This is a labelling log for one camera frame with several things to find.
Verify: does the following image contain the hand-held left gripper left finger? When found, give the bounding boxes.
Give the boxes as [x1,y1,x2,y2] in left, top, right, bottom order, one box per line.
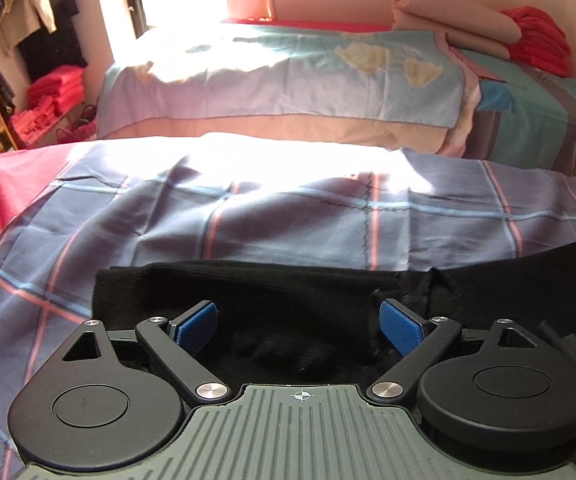
[61,300,231,404]

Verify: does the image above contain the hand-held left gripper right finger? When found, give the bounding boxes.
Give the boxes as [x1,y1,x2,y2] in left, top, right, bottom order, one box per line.
[366,298,540,404]

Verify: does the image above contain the black knit pants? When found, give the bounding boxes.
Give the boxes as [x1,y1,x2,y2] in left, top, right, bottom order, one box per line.
[91,237,576,386]

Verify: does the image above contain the plaid lavender bed sheet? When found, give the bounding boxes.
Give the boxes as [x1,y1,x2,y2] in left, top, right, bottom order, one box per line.
[0,131,576,480]

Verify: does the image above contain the pink blanket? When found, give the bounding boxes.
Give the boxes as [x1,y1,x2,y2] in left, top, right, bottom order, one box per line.
[0,141,81,311]

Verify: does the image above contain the pink bag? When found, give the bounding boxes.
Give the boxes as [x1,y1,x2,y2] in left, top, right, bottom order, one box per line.
[56,104,100,145]

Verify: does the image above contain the teal patterned pillow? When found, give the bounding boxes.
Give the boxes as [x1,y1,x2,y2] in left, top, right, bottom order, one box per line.
[460,47,576,184]

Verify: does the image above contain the light blue floral pillow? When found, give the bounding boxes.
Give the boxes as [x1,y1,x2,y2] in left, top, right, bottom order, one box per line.
[95,24,481,157]

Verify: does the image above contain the stack of pink cloths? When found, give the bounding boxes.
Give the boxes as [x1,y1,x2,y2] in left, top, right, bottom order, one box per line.
[9,64,88,150]

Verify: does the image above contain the folded peach blanket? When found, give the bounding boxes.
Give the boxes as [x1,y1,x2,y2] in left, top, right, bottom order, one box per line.
[391,0,525,62]

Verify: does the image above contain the folded red blanket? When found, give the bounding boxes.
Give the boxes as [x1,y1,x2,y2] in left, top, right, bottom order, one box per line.
[499,6,573,79]

